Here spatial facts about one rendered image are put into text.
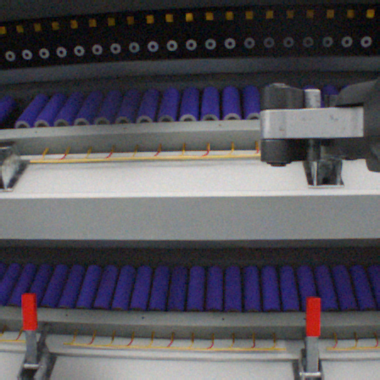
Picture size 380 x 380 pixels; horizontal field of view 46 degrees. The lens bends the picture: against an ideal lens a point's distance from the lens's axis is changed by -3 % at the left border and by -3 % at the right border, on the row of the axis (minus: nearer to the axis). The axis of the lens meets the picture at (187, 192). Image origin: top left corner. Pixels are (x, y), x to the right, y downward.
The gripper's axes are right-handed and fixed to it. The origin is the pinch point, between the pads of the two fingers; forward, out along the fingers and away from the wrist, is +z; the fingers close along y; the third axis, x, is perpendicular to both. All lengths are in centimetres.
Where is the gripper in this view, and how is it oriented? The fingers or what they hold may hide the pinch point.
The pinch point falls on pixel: (350, 133)
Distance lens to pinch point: 29.3
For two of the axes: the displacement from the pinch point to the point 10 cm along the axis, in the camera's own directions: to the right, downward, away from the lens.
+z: 0.9, -1.0, 9.9
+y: 10.0, -0.1, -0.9
